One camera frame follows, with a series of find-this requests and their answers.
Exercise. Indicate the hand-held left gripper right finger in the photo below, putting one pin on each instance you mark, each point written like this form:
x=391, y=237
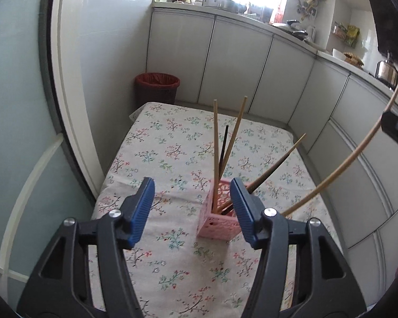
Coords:
x=242, y=212

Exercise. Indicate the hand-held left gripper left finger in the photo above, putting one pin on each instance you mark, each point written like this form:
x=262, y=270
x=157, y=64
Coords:
x=141, y=212

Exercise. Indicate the pink openwork utensil holder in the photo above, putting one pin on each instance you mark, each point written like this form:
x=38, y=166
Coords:
x=212, y=227

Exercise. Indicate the bamboo chopstick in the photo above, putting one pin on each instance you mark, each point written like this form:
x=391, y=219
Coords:
x=216, y=145
x=235, y=129
x=351, y=159
x=285, y=152

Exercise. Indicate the steel kettle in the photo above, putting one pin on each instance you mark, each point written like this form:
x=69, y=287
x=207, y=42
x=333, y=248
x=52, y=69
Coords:
x=386, y=73

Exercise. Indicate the floral tablecloth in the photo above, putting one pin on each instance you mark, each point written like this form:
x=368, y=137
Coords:
x=172, y=159

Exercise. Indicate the woven basket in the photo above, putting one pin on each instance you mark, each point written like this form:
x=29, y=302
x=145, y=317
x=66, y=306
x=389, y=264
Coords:
x=354, y=59

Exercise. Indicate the white bowl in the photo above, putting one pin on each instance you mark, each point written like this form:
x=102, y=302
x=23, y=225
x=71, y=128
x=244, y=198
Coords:
x=338, y=54

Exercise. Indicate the black range hood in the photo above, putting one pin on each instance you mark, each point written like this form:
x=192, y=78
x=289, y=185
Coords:
x=391, y=13

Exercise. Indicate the red-lined trash bin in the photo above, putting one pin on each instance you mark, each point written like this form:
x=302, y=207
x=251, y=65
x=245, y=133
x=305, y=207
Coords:
x=156, y=87

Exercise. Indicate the clear plastic jug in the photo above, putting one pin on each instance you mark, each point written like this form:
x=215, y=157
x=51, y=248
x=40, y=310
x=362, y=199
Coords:
x=311, y=34

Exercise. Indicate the black wok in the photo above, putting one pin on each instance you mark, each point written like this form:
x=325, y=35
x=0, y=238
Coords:
x=292, y=29

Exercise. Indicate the frosted glass door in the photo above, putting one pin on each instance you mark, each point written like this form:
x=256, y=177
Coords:
x=16, y=89

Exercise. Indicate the steel basin with lid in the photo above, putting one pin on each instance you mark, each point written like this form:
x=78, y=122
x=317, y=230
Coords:
x=224, y=3

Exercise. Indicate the wall rack with packets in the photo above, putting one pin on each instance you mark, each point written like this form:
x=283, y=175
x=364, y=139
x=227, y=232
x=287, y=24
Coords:
x=346, y=34

